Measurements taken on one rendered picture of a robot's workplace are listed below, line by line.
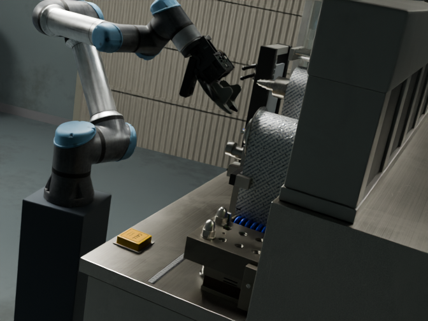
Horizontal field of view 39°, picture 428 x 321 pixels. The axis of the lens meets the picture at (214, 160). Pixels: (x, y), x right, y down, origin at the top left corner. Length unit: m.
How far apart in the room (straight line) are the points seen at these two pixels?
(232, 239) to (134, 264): 0.27
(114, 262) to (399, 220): 1.02
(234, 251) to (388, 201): 0.76
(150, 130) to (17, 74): 1.34
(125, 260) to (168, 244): 0.16
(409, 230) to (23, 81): 5.25
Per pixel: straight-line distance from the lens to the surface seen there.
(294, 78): 1.76
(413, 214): 0.71
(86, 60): 1.98
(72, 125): 1.87
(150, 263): 1.60
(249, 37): 4.90
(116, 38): 1.64
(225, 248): 1.45
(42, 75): 5.65
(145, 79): 5.19
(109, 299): 1.59
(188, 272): 1.59
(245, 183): 1.57
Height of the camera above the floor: 1.67
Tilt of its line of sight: 18 degrees down
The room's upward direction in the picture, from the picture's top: 10 degrees clockwise
